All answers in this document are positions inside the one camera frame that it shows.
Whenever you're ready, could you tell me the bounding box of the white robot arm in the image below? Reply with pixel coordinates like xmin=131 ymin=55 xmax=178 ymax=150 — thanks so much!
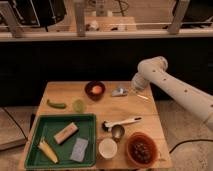
xmin=131 ymin=56 xmax=213 ymax=131

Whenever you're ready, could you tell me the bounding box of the small metal measuring cup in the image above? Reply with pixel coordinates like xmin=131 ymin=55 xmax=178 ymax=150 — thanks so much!
xmin=112 ymin=125 xmax=125 ymax=139

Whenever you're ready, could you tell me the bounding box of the white plastic cup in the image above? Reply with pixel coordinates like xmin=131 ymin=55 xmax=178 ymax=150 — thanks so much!
xmin=98 ymin=138 xmax=117 ymax=159

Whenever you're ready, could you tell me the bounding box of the orange egg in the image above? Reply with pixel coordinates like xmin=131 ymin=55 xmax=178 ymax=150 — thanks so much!
xmin=91 ymin=86 xmax=102 ymax=94

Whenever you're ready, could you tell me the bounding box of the dark brown bowl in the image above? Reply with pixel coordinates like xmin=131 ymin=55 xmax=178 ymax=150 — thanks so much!
xmin=84 ymin=81 xmax=105 ymax=101

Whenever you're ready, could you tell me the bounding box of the light blue cloth piece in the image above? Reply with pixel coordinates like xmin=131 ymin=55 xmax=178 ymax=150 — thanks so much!
xmin=111 ymin=85 xmax=128 ymax=97

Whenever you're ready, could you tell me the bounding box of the green lime slice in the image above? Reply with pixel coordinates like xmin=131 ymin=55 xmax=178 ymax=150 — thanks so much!
xmin=72 ymin=99 xmax=86 ymax=113

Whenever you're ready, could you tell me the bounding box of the green pepper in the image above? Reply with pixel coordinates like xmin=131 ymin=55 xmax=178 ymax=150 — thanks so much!
xmin=46 ymin=99 xmax=67 ymax=109

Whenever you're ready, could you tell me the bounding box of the wooden block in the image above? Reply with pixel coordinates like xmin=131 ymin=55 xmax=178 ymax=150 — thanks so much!
xmin=54 ymin=122 xmax=78 ymax=144

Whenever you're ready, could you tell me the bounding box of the blue sponge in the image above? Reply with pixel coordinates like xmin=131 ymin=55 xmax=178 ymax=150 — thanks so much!
xmin=70 ymin=138 xmax=88 ymax=162

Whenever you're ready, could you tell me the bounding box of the orange bowl with dark food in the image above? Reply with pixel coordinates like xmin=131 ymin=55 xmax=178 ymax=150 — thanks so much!
xmin=126 ymin=132 xmax=158 ymax=168

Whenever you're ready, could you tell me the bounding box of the green plastic tray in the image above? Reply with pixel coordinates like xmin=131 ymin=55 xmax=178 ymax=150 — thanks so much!
xmin=24 ymin=114 xmax=96 ymax=170

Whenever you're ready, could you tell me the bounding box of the yellow corn cob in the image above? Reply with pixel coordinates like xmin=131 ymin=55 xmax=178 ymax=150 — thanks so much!
xmin=38 ymin=138 xmax=59 ymax=163

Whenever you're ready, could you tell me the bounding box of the white handled measuring spoon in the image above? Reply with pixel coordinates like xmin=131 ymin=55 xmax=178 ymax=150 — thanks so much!
xmin=102 ymin=117 xmax=141 ymax=132

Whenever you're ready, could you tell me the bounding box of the black cable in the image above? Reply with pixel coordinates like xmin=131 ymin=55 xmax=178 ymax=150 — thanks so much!
xmin=168 ymin=138 xmax=213 ymax=154

